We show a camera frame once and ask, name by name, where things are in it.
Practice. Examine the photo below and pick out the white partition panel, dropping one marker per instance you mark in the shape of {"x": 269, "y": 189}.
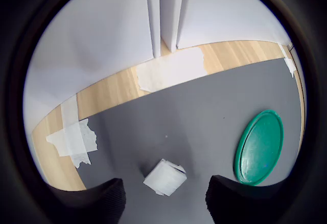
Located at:
{"x": 230, "y": 17}
{"x": 102, "y": 29}

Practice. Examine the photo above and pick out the small white plastic terminal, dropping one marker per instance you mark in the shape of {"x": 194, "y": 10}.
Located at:
{"x": 164, "y": 179}

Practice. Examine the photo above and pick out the white tape patch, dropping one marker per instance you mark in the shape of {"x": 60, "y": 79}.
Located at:
{"x": 171, "y": 70}
{"x": 290, "y": 65}
{"x": 74, "y": 139}

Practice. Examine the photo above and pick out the dark grey mat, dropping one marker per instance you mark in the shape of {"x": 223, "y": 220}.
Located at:
{"x": 178, "y": 119}

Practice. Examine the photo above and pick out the round green lid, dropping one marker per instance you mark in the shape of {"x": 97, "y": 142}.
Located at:
{"x": 258, "y": 149}

